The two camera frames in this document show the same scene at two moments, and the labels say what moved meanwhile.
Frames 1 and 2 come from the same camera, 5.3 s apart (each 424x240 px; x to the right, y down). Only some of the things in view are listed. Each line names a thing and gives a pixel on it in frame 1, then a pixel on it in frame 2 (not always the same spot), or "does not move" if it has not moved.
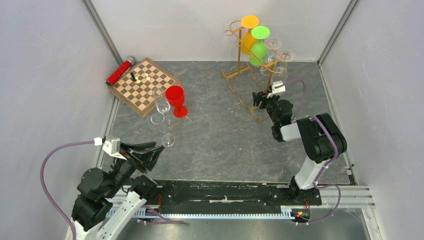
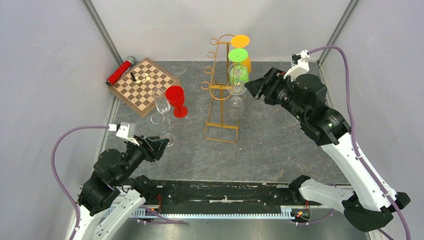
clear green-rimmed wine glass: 168,139 does not move
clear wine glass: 162,105 does not move
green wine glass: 258,49 → 238,73
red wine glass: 175,96 does not move
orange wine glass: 248,22 → 241,41
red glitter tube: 120,71 does not move
